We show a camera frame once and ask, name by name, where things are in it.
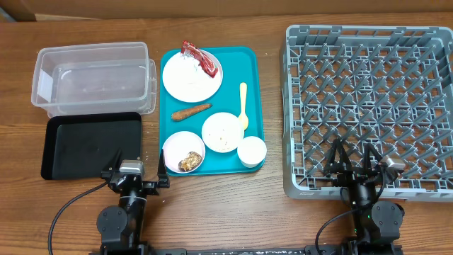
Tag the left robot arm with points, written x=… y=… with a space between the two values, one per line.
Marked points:
x=120 y=225

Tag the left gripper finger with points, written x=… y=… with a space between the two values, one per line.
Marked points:
x=114 y=164
x=162 y=171

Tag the clear plastic bin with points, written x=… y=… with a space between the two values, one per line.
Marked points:
x=95 y=78

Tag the yellow plastic spoon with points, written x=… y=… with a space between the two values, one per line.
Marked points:
x=242 y=115

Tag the grey dishwasher rack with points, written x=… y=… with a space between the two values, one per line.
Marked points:
x=388 y=86

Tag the black plastic tray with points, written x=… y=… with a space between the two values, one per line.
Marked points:
x=80 y=146

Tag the brown food scrap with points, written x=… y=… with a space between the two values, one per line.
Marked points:
x=190 y=162

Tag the large white plate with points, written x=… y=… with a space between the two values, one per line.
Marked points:
x=185 y=80

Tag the teal serving tray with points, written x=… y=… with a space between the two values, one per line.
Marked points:
x=239 y=64

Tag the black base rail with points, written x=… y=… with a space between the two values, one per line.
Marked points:
x=307 y=250

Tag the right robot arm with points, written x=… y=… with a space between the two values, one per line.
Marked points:
x=376 y=222

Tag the brown carrot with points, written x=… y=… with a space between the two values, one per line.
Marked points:
x=188 y=112

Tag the white cup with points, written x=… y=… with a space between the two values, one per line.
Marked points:
x=251 y=151

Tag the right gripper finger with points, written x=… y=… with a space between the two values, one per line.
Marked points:
x=337 y=160
x=369 y=150

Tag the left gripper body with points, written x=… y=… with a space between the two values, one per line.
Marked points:
x=148 y=188

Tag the red snack wrapper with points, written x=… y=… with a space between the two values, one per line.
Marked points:
x=208 y=66

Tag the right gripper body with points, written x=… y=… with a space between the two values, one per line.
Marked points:
x=350 y=180

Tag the white bowl with rice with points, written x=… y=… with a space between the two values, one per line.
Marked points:
x=222 y=132

